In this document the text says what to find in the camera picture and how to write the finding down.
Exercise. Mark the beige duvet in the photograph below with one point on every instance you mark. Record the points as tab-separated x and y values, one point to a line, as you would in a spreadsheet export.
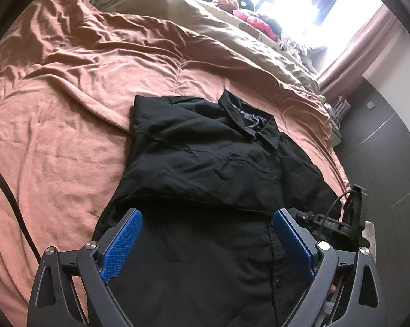
205	20

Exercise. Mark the grey wall switch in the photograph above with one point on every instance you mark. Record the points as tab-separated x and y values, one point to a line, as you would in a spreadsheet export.
370	105

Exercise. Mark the white storage rack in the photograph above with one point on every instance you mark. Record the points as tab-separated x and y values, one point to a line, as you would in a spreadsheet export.
337	114

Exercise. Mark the pink curtain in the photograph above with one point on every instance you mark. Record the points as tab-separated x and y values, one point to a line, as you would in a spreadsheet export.
354	44

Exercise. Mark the black collared shirt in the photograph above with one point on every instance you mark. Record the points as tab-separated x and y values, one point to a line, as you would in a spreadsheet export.
205	163

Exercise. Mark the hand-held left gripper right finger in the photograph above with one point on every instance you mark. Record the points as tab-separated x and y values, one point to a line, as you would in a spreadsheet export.
293	245

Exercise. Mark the grey floral cloth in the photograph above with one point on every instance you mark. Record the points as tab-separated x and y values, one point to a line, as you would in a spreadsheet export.
298	52

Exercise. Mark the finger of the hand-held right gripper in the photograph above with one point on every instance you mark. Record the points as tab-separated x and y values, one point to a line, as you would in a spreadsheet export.
304	216

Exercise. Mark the salmon pink blanket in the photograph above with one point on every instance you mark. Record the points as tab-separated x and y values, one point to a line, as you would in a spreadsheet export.
72	102

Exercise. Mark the cream bed sheet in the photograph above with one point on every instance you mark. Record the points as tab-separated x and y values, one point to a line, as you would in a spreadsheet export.
368	231

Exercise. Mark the brown plush toy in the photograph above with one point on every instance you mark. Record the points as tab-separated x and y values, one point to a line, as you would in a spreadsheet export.
226	3

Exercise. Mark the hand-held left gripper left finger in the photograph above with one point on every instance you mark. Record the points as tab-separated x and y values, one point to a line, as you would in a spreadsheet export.
121	245

